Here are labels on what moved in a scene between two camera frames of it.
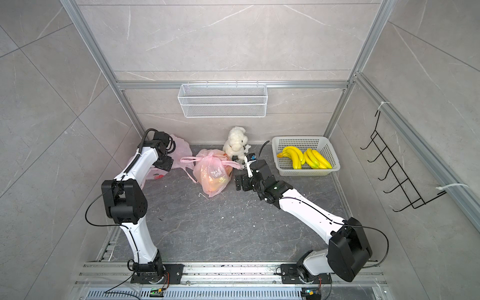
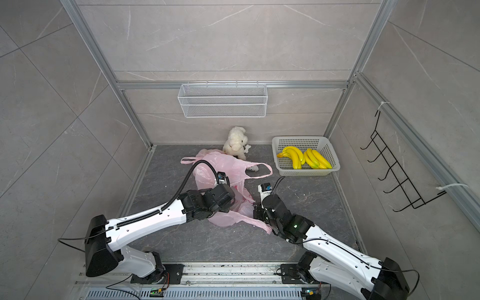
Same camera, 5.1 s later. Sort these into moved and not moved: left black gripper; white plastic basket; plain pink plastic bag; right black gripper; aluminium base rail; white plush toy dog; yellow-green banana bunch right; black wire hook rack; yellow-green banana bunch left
Moved: plain pink plastic bag; right black gripper; left black gripper
Not moved: aluminium base rail; white plastic basket; black wire hook rack; yellow-green banana bunch right; yellow-green banana bunch left; white plush toy dog
